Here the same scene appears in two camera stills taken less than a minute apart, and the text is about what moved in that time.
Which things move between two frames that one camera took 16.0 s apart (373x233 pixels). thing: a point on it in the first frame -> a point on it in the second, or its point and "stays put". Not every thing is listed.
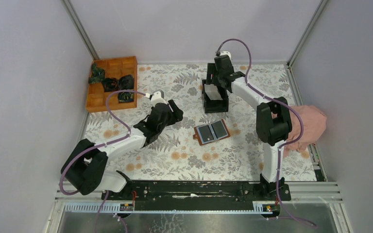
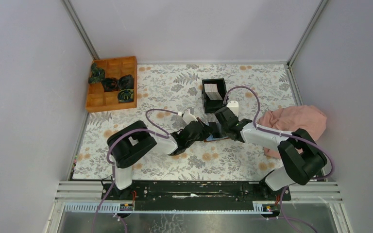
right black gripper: x=211 y=70 -> x=222 y=127
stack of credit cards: x=212 y=92 stays put
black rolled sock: x=110 y=84 stays put
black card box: x=213 y=106 stays put
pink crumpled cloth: x=314 y=122 stays put
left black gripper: x=176 y=115 -> x=205 y=132
